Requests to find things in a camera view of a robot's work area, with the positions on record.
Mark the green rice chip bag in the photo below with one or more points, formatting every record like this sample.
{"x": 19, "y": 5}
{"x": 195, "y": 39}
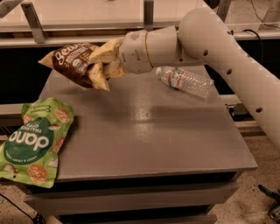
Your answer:
{"x": 30, "y": 154}

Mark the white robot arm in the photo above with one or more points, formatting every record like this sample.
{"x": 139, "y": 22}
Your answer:
{"x": 202, "y": 38}

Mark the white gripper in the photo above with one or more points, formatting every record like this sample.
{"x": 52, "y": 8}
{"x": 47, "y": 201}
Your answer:
{"x": 133, "y": 52}

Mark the metal railing frame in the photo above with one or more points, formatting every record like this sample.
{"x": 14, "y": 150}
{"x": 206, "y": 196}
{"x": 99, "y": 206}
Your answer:
{"x": 48, "y": 23}

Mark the brown chip bag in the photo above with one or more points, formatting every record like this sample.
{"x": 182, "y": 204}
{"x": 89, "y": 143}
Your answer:
{"x": 72, "y": 62}

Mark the clear plastic water bottle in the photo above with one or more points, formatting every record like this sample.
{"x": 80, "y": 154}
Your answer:
{"x": 186, "y": 81}

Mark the grey table drawer unit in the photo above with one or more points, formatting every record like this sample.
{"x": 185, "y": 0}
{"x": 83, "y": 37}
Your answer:
{"x": 134, "y": 199}

